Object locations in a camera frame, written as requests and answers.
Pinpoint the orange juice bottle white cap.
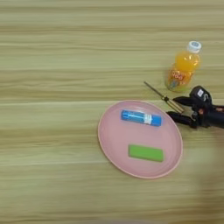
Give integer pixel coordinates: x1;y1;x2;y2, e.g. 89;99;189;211
164;40;202;93

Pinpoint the pink round plate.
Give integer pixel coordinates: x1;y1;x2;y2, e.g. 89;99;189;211
97;99;184;179

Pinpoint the small black box white label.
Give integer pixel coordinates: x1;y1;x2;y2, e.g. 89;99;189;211
188;85;214;105

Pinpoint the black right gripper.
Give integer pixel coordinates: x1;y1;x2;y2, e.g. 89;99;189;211
165;95;224;130

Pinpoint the screwdriver with striped amber handle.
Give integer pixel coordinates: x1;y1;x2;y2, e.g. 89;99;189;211
143;80;186;114

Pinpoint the blue glue stick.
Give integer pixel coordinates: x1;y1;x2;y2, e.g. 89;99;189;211
121;109;163;128

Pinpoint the green rectangular block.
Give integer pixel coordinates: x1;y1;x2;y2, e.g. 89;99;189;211
128;143;165;163

